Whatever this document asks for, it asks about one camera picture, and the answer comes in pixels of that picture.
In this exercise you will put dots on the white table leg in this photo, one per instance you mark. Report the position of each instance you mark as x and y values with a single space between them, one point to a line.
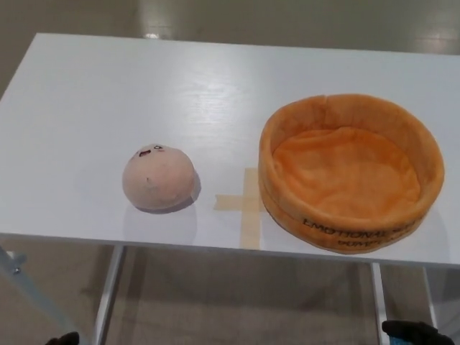
431 294
108 294
380 305

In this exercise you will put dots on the orange plush round basket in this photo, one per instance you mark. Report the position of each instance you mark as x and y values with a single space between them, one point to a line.
345 172

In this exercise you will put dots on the short beige tape strip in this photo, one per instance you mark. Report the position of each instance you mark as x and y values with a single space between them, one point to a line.
230 202

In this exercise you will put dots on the pink round plush toy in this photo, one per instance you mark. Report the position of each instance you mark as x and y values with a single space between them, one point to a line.
158 181

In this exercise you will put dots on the grey metal bar with screw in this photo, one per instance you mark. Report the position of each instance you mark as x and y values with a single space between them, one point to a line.
28 294

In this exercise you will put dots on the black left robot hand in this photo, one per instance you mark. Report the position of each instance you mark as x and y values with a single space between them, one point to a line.
66 339

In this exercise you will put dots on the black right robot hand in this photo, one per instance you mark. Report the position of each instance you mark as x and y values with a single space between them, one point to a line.
413 334

